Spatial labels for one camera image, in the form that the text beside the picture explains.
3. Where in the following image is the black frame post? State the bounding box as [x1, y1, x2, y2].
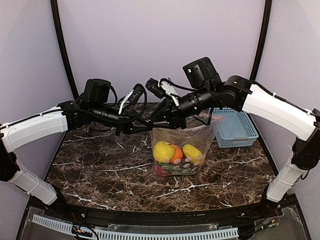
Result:
[249, 0, 273, 81]
[50, 0, 79, 99]

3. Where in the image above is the black frame post left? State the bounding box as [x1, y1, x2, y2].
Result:
[50, 0, 79, 99]

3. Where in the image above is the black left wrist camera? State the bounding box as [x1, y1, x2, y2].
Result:
[118, 83, 148, 115]

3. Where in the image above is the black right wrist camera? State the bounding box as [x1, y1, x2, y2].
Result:
[145, 78, 180, 107]

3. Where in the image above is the orange fruit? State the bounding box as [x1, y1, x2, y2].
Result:
[170, 145, 184, 164]

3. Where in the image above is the clear zip top bag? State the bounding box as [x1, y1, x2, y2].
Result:
[150, 113, 225, 177]

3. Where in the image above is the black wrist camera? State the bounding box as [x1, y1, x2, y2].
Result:
[118, 83, 148, 115]
[145, 78, 180, 107]

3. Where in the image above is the light blue perforated basket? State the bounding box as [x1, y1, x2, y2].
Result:
[213, 107, 259, 149]

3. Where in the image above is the black front rail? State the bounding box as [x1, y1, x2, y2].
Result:
[47, 194, 298, 232]

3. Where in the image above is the green cucumber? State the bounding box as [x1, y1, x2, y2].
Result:
[156, 163, 200, 175]

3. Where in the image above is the light blue cable duct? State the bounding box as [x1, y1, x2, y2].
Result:
[31, 214, 239, 240]

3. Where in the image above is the red apple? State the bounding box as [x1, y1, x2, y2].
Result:
[152, 163, 169, 177]

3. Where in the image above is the black frame post right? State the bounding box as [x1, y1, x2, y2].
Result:
[249, 0, 273, 81]

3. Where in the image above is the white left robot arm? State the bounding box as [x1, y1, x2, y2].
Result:
[0, 99, 67, 209]

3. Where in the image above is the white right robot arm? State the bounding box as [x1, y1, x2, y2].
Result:
[146, 75, 320, 203]

